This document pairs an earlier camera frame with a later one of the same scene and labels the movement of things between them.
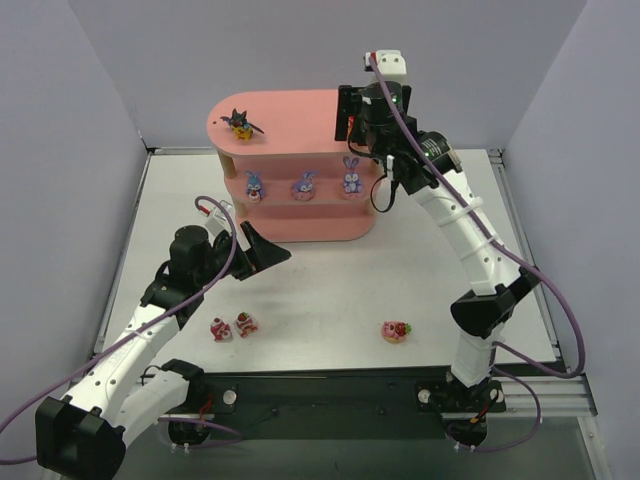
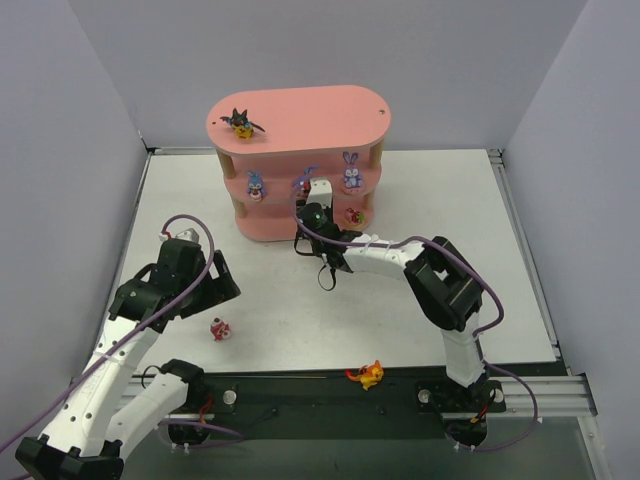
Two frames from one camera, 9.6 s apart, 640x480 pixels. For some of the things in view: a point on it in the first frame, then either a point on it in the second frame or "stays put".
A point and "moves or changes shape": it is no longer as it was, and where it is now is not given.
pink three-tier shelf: [285, 169] stays put
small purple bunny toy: [254, 187] stays put
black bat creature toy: [241, 127] stays put
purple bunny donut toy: [303, 189] moves or changes shape
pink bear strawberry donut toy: [395, 331] to [354, 220]
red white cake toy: [219, 329] stays put
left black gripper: [245, 257] to [220, 279]
